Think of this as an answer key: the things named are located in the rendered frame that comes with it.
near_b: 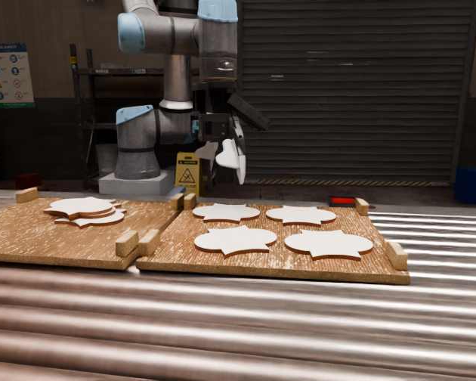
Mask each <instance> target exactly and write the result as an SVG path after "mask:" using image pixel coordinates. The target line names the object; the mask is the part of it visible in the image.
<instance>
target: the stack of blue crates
mask: <svg viewBox="0 0 476 381"><path fill-rule="evenodd" d="M453 190H454V194H453V197H454V198H455V199H457V200H459V201H461V202H463V203H473V204H476V167H457V170H456V183H454V185H453Z"/></svg>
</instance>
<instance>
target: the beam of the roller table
mask: <svg viewBox="0 0 476 381"><path fill-rule="evenodd" d="M20 191H21V190H0V197H1V198H16V193H17V192H20ZM37 192H38V197H58V198H77V199H85V198H87V197H93V198H95V199H100V200H133V201H151V202H170V199H171V198H172V197H168V196H149V195H129V194H91V193H71V192H52V191H37ZM196 202H197V203H229V204H252V205H275V206H320V207H329V206H328V203H322V202H303V201H283V200H245V199H226V198H206V197H197V198H196ZM369 206H375V207H376V208H375V209H369V212H368V213H372V214H389V215H424V216H443V217H460V218H476V208H457V207H438V206H400V205H380V204H369Z"/></svg>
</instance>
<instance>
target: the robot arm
mask: <svg viewBox="0 0 476 381"><path fill-rule="evenodd" d="M121 1H122V6H123V11H124V14H120V15H119V16H118V34H119V47H120V49H121V50H122V51H124V52H131V53H135V54H164V99H163V100H162V101H161V102H160V103H159V110H153V107H152V105H144V106H138V107H126V108H122V109H119V110H118V111H117V112H116V127H117V138H118V150H119V155H118V158H117V161H116V166H115V169H114V176H115V178H118V179H122V180H144V179H150V178H157V177H159V176H160V167H159V164H158V162H157V159H156V156H155V153H154V144H188V143H192V142H194V141H195V140H196V138H198V139H199V141H207V142H206V145H205V146H204V147H201V148H199V149H197V150H196V151H195V156H196V157H199V158H203V159H208V160H211V162H210V166H211V172H214V171H215V170H216V169H217V168H218V167H219V165H220V166H225V167H229V168H233V169H236V172H237V177H238V180H239V183H240V184H243V182H244V178H245V174H246V157H245V155H246V150H245V142H244V137H243V131H242V129H241V127H240V121H239V118H240V119H241V120H242V121H243V122H245V123H247V124H248V125H249V126H250V127H251V128H252V129H254V130H256V131H258V132H259V131H267V129H268V127H269V125H270V123H271V121H270V120H269V119H268V118H267V117H266V116H265V115H264V114H262V113H260V112H258V111H257V110H256V109H255V108H254V107H252V106H251V105H249V104H248V103H246V102H245V101H244V100H243V99H242V98H240V97H239V96H237V95H236V94H234V93H233V92H231V93H227V90H228V89H233V88H236V82H235V81H234V80H236V79H237V21H238V17H237V12H236V2H235V0H121ZM155 5H158V12H159V14H160V15H161V16H159V15H158V12H157V9H156V6H155ZM197 10H199V11H198V13H197ZM197 15H198V17H199V19H194V18H195V17H196V16H197ZM191 56H194V57H197V58H199V78H200V79H201V80H202V82H197V83H192V99H193V102H192V101H191V100H190V76H191ZM222 150H224V151H223V152H222Z"/></svg>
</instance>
